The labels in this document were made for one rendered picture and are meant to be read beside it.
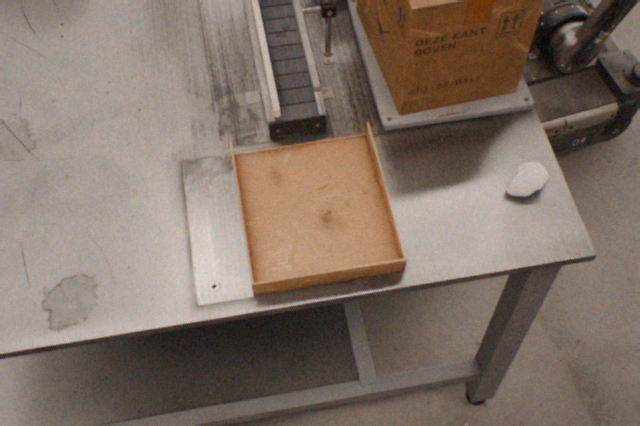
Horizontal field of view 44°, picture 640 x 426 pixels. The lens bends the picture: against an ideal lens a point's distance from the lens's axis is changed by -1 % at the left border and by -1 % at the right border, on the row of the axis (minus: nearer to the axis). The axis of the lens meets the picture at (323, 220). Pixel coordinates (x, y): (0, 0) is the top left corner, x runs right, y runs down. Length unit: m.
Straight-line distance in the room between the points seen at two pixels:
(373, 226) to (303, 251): 0.13
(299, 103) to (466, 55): 0.32
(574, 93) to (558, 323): 0.68
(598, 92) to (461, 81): 1.05
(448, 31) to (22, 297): 0.85
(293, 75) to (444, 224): 0.41
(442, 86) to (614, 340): 1.09
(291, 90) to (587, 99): 1.18
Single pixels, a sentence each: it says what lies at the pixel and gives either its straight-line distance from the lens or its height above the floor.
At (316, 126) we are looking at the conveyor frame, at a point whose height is 0.85.
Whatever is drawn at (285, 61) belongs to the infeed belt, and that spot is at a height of 0.88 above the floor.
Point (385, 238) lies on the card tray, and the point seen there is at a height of 0.83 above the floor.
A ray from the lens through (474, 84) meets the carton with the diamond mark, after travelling 1.53.
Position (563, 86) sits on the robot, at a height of 0.24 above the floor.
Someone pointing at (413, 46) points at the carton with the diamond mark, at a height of 1.03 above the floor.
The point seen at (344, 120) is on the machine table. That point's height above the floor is 0.83.
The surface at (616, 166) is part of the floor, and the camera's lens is 2.67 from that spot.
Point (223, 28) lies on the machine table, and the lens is 1.72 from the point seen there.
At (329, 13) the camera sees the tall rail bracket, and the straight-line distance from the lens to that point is 1.56.
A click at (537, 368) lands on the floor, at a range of 2.25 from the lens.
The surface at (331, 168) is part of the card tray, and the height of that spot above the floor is 0.83.
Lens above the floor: 2.02
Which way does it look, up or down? 58 degrees down
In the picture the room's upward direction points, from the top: straight up
